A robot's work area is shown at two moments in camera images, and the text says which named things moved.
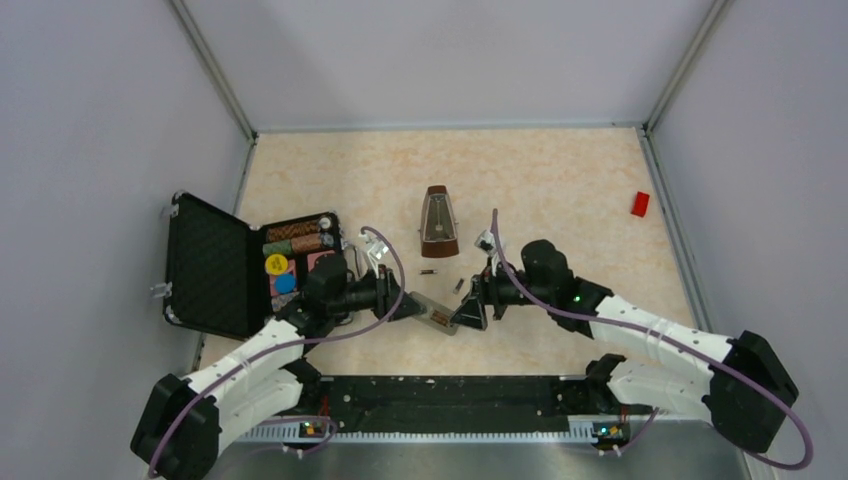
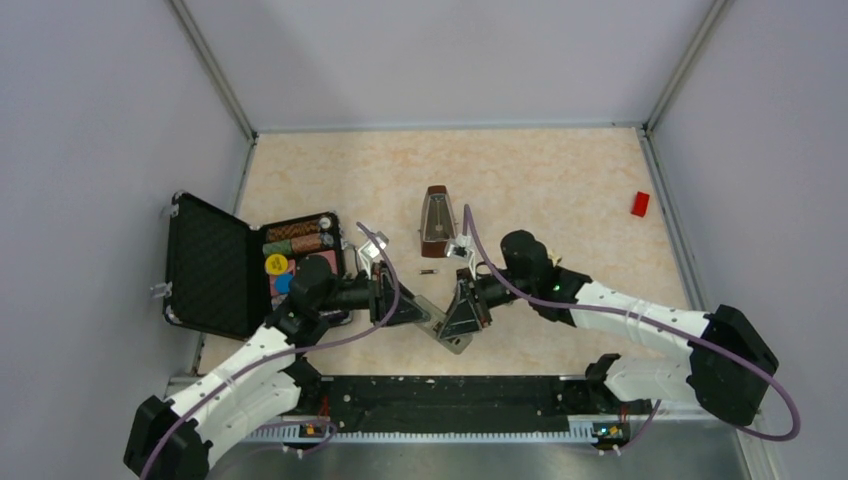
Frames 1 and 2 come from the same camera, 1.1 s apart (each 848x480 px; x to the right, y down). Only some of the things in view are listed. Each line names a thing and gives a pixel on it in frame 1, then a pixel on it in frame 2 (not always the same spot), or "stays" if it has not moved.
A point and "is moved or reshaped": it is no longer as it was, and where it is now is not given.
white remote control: (436, 314) is moved or reshaped
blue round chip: (285, 283) stays
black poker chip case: (228, 276) stays
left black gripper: (387, 293) stays
